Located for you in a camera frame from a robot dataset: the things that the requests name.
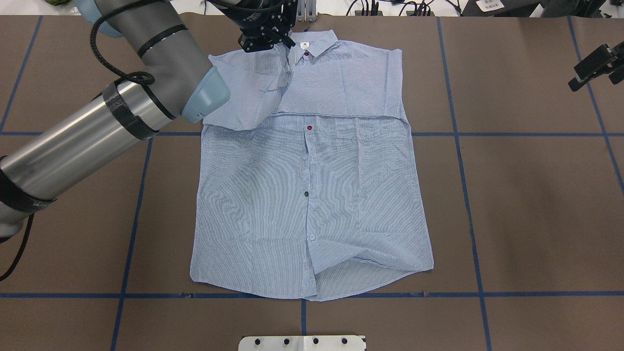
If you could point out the light blue striped shirt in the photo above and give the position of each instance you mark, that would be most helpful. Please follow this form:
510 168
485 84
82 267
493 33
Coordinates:
308 185

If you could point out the white camera post with base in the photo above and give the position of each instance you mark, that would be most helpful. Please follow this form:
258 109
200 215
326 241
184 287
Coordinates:
304 343

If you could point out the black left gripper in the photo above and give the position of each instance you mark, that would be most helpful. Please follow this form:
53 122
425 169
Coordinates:
245 18

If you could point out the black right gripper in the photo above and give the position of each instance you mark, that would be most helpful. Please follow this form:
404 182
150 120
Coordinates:
595 64

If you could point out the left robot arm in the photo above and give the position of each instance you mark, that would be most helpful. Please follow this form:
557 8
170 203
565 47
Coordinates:
177 81

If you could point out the aluminium frame post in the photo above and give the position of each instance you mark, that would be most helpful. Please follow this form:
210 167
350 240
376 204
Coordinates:
306 11

